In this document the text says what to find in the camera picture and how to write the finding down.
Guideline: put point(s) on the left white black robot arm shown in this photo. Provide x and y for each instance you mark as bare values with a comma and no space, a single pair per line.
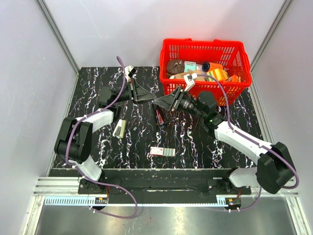
74,140

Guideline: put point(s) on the red plastic basket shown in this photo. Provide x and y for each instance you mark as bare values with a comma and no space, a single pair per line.
230,54

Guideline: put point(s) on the orange packet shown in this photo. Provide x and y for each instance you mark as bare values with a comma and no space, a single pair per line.
234,78

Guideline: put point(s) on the brown round bun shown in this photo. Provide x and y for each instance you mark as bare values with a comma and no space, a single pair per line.
175,66

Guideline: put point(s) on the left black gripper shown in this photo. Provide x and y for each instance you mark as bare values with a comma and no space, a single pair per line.
137,93

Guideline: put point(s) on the orange bottle blue cap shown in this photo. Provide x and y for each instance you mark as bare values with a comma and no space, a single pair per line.
208,66

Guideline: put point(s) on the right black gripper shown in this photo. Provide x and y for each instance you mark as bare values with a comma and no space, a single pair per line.
172,102

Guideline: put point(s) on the brown cardboard box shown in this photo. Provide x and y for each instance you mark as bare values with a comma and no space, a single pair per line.
181,75

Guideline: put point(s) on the black marble pattern mat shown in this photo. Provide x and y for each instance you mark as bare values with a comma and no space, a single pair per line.
194,148

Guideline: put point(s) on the red white staples box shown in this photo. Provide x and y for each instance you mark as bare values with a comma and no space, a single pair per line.
161,151

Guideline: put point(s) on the beige stapler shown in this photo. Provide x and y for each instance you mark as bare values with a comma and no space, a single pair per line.
119,130

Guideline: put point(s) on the yellow green striped box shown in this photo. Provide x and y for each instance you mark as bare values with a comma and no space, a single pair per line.
219,74

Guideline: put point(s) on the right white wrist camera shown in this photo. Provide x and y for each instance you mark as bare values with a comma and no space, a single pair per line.
190,80

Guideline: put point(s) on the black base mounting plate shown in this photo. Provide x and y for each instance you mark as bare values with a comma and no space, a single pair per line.
156,187

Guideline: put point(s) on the teal white small box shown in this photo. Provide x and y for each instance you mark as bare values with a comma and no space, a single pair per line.
189,66

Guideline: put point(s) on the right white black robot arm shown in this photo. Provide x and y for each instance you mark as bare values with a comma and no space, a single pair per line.
274,166

